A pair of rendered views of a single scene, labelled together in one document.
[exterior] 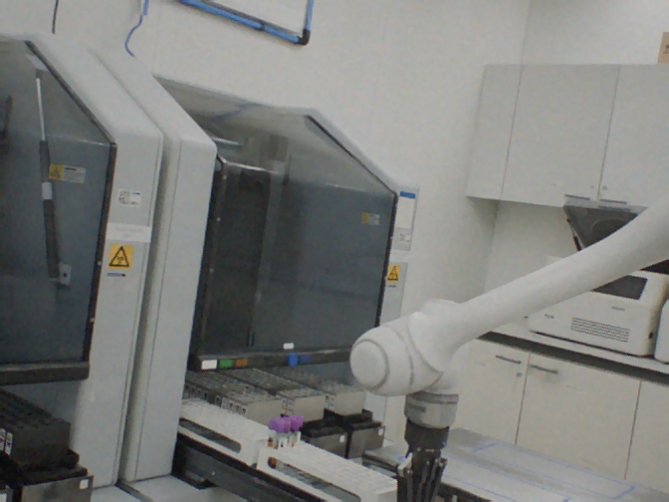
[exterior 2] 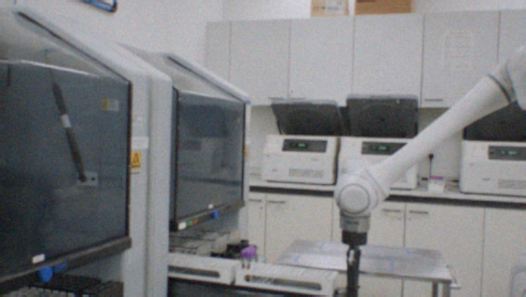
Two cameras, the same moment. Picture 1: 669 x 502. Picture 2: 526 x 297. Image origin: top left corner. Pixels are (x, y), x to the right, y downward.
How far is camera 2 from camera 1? 66 cm
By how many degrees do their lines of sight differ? 23
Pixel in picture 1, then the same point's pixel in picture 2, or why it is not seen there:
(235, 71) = not seen: hidden behind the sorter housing
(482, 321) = (409, 163)
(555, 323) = (278, 173)
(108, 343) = (133, 221)
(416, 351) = (378, 186)
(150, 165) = (145, 95)
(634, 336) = (326, 173)
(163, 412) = (161, 263)
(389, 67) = (160, 25)
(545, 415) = (280, 228)
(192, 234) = (165, 139)
